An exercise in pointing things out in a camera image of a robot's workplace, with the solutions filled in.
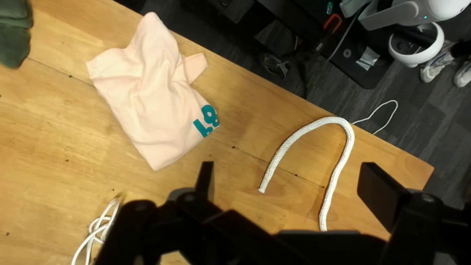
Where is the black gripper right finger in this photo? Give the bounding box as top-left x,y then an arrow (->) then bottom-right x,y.
357,161 -> 471,265

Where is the white sneaker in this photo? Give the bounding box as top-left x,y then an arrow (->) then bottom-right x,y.
418,50 -> 457,84
452,59 -> 471,90

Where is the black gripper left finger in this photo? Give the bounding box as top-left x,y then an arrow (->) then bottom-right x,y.
95,161 -> 277,265

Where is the thick white rope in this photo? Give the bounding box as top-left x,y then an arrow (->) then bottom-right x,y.
258,115 -> 357,233

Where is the thin white braided cord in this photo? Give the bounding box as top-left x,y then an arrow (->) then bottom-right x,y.
71,193 -> 126,265

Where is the black equipment case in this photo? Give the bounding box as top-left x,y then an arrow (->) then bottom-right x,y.
329,13 -> 399,91

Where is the cream drawstring bag teal print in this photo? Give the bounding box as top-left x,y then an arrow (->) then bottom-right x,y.
86,12 -> 223,172

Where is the thin white cable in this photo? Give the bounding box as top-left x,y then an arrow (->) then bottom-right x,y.
351,99 -> 401,137

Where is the black orange clamp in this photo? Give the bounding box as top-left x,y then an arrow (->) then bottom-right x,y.
315,12 -> 345,53

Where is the black duffel bag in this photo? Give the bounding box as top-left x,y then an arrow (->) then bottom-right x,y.
258,49 -> 310,99

